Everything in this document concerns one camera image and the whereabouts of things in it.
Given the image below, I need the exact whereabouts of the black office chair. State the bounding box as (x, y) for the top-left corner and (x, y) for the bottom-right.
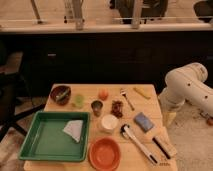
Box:
(0, 41), (45, 142)

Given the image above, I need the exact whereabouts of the small white bowl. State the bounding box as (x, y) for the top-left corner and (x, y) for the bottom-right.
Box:
(101, 114), (118, 133)

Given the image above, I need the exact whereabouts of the orange toy fruit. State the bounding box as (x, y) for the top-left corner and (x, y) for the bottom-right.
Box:
(98, 89), (109, 100)

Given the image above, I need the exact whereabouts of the brown grape cluster toy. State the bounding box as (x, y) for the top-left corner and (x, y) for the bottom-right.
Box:
(111, 101), (123, 118)

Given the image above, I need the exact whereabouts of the green pepper toy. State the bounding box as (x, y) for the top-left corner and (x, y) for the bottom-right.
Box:
(56, 88), (70, 101)

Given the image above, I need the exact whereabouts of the wooden whiteboard eraser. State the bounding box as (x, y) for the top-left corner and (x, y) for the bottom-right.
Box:
(149, 131), (177, 159)

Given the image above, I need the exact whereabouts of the dark brown bowl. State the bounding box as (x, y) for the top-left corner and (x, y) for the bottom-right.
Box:
(50, 85), (71, 105)

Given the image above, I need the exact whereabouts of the red bowl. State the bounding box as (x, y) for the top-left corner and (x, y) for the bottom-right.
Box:
(88, 137), (121, 171)

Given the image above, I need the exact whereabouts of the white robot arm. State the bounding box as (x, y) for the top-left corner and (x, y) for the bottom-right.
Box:
(158, 62), (213, 117)

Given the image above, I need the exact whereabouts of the white folded cloth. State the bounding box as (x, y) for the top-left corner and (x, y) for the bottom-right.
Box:
(63, 120), (83, 143)

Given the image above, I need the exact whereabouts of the metal cup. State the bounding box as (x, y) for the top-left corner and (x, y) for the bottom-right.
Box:
(91, 100), (103, 117)

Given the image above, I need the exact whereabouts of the blue sponge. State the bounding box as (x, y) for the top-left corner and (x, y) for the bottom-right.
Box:
(134, 112), (154, 132)

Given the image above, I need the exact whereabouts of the metal fork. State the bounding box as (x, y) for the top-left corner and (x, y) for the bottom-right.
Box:
(120, 88), (135, 111)

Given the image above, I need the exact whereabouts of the yellow corn toy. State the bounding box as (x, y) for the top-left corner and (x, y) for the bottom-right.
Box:
(133, 87), (151, 99)

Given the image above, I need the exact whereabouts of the green plastic tray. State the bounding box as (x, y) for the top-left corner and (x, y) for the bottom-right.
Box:
(19, 111), (90, 162)

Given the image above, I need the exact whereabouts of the small green cup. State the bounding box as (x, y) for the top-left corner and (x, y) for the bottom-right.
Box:
(73, 94), (84, 108)

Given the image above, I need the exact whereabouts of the dark long cabinet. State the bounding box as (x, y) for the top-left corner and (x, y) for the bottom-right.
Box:
(0, 31), (213, 96)

